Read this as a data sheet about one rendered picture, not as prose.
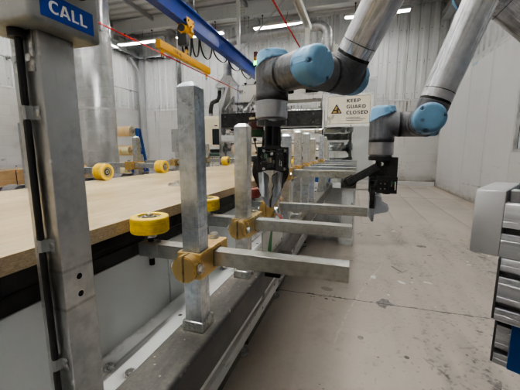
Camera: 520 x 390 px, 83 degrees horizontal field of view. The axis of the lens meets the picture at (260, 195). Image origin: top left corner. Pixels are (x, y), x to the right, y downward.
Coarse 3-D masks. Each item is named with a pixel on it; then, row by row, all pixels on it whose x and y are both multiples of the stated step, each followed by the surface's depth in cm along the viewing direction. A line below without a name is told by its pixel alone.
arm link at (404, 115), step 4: (400, 112) 89; (404, 112) 88; (408, 112) 88; (400, 116) 88; (404, 116) 87; (408, 116) 87; (400, 120) 87; (404, 120) 87; (400, 124) 87; (404, 124) 87; (400, 128) 88; (404, 128) 87; (408, 128) 85; (400, 132) 89; (404, 132) 88; (408, 132) 88; (436, 132) 86; (400, 136) 91; (404, 136) 90; (408, 136) 90; (412, 136) 90; (416, 136) 89; (420, 136) 89; (424, 136) 89; (428, 136) 88
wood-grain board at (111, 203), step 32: (0, 192) 103; (96, 192) 103; (128, 192) 103; (160, 192) 103; (224, 192) 109; (0, 224) 58; (96, 224) 58; (128, 224) 64; (0, 256) 41; (32, 256) 45
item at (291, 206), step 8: (256, 200) 109; (256, 208) 108; (280, 208) 105; (288, 208) 104; (296, 208) 103; (304, 208) 102; (312, 208) 102; (320, 208) 101; (328, 208) 100; (336, 208) 99; (344, 208) 98; (352, 208) 97; (360, 208) 97; (360, 216) 97
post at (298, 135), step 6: (294, 132) 145; (300, 132) 144; (294, 138) 146; (300, 138) 145; (294, 144) 146; (300, 144) 145; (294, 150) 146; (300, 150) 146; (294, 156) 147; (300, 156) 146; (294, 162) 147; (300, 162) 146; (294, 180) 149; (300, 180) 149; (294, 186) 149; (300, 186) 150; (294, 192) 150; (300, 192) 150; (294, 198) 150; (300, 198) 151
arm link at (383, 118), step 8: (376, 112) 90; (384, 112) 88; (392, 112) 88; (376, 120) 90; (384, 120) 89; (392, 120) 88; (376, 128) 90; (384, 128) 89; (392, 128) 89; (376, 136) 90; (384, 136) 89; (392, 136) 90
